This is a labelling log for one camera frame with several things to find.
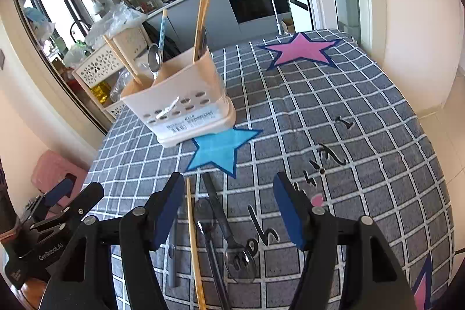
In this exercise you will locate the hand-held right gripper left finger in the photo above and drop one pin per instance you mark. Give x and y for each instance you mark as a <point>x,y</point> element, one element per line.
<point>170,208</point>

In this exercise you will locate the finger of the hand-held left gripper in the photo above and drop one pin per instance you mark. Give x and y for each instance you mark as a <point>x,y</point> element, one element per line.
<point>85,203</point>
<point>58,192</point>

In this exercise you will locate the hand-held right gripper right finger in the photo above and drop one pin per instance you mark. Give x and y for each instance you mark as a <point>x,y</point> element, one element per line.
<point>290,212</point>

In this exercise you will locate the black utensil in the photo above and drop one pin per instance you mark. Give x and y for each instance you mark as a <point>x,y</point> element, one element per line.
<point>212,259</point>

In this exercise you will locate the beige utensil holder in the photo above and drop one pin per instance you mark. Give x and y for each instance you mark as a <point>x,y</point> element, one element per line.
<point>181,103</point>

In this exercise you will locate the metal spoon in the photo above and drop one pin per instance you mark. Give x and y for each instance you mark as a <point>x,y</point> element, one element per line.
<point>204,43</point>
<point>154,57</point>

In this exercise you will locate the blue patterned chopstick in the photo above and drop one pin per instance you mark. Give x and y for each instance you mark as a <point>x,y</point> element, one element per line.
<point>162,34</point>

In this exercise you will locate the pink plastic stool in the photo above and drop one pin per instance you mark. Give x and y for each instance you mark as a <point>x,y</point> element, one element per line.
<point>54,168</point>

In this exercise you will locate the checked tablecloth with stars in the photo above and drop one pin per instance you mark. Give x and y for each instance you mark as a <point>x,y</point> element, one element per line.
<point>345,121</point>

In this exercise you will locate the yellow oil bottle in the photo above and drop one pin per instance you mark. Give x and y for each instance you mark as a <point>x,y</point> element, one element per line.
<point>101,94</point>

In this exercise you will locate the crumpled plastic bag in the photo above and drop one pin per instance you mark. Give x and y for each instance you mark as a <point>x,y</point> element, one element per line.
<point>120,86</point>

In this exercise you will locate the beige storage cart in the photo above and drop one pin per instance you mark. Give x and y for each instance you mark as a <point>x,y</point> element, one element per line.
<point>98,65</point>

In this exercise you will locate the black kitchen faucet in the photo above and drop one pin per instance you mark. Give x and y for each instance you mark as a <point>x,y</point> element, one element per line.
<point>74,27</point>

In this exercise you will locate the clear plastic bags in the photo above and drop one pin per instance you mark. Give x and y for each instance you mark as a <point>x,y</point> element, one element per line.
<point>116,21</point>

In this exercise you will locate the white hanging plastic bag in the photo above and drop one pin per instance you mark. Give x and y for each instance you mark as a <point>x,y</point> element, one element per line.
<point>96,8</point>

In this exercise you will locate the white pole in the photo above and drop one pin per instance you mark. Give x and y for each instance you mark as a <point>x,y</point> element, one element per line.
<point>274,5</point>

